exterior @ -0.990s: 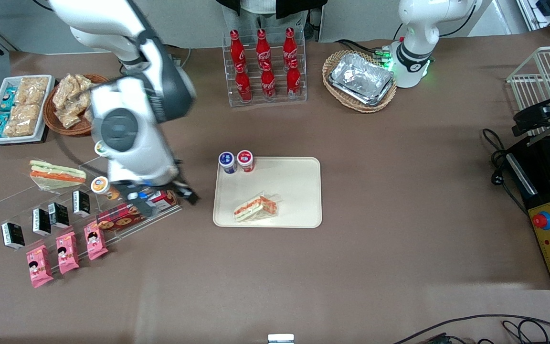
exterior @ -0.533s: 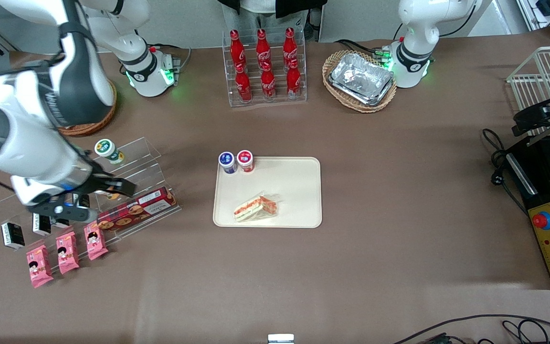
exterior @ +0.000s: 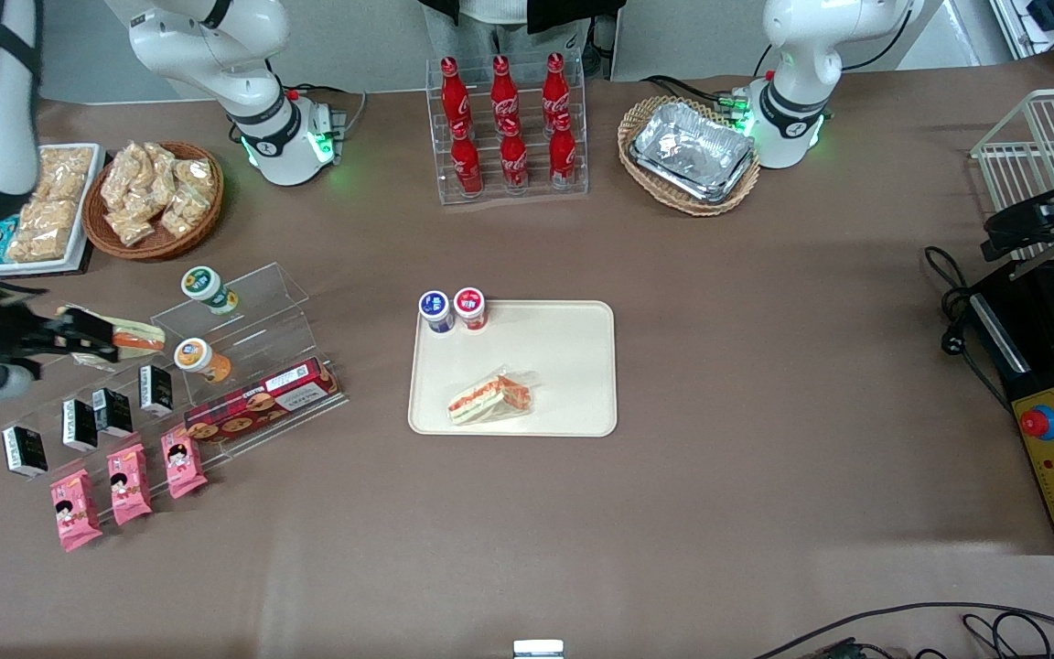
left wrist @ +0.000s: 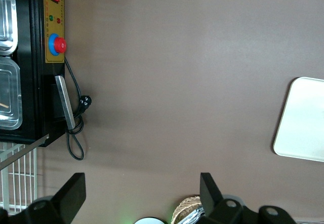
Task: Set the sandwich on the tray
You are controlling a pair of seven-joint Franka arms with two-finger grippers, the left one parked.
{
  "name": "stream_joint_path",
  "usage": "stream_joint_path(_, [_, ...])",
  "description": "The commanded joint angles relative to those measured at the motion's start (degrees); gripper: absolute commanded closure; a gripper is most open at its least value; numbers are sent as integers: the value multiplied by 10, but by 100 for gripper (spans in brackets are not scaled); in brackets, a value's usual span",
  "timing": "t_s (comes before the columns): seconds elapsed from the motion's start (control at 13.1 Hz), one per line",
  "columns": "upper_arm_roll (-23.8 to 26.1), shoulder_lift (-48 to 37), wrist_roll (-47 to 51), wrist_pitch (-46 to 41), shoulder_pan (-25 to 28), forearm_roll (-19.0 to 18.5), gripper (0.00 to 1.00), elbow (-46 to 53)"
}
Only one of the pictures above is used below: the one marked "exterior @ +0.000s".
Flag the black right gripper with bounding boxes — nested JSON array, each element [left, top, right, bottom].
[[0, 286, 122, 364]]

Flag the triangle sandwich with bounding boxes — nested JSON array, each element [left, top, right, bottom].
[[447, 371, 536, 427], [56, 306, 167, 369]]

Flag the white rectangular snack tray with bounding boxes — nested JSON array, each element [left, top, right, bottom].
[[0, 144, 108, 278]]

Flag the cream plastic tray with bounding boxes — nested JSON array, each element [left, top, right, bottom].
[[408, 300, 618, 438]]

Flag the aluminium foil tray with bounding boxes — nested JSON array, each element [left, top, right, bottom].
[[629, 101, 758, 205]]

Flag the small black carton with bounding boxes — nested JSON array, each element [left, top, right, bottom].
[[91, 387, 134, 438], [139, 364, 175, 418], [2, 426, 48, 481], [61, 398, 100, 453]]

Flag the orange lid yogurt cup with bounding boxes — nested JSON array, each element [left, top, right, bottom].
[[173, 337, 233, 384]]

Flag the flat pack of beige crackers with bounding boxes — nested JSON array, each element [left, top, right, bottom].
[[38, 146, 95, 200], [7, 199, 81, 265]]

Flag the clear bag of beige snacks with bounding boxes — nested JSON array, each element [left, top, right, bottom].
[[170, 157, 218, 199], [106, 209, 158, 249], [101, 146, 149, 212], [159, 187, 213, 240], [129, 141, 180, 199]]

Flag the green lid yogurt cup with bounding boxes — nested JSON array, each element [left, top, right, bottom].
[[181, 265, 241, 318]]

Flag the brown wicker basket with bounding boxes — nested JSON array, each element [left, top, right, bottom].
[[81, 140, 225, 263]]

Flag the pink snack pack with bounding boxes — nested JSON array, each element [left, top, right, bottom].
[[159, 424, 210, 501], [106, 443, 154, 526], [49, 469, 104, 553]]

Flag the clear acrylic stepped stand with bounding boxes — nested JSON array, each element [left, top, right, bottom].
[[0, 262, 350, 528]]

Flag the red cookie box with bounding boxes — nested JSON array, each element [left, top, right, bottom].
[[184, 357, 343, 448]]

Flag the blue lid cup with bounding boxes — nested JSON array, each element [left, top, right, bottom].
[[418, 290, 456, 334]]

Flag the red lid cup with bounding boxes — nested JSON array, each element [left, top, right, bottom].
[[453, 286, 489, 331]]

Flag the red cola bottle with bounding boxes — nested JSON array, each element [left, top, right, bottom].
[[500, 119, 530, 194], [490, 55, 521, 129], [542, 52, 572, 125], [549, 112, 578, 191], [450, 119, 484, 197], [440, 57, 473, 131]]

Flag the clear acrylic bottle rack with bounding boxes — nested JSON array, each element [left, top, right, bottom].
[[425, 50, 590, 206]]

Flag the person in black jacket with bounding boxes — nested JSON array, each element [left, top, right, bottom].
[[417, 0, 629, 58]]

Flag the light wicker basket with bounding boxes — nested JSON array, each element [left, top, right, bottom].
[[618, 95, 762, 218]]

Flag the black box with yellow panel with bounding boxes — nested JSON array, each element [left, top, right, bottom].
[[966, 261, 1054, 557]]

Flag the red emergency stop button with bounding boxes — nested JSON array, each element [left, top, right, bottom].
[[1018, 403, 1054, 442]]

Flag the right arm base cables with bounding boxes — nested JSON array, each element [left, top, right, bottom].
[[282, 82, 369, 140]]

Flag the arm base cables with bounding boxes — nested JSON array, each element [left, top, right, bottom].
[[282, 82, 369, 140], [641, 70, 775, 118]]

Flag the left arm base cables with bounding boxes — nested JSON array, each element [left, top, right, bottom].
[[641, 70, 775, 118]]

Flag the black power cable with plug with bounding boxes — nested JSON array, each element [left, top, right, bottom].
[[923, 244, 1015, 410]]

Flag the black floor cables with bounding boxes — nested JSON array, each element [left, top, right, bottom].
[[751, 600, 1054, 659]]

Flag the black lever handle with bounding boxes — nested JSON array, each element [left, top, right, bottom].
[[980, 178, 1054, 263]]

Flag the white wire rack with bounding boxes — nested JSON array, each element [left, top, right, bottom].
[[971, 87, 1054, 263]]

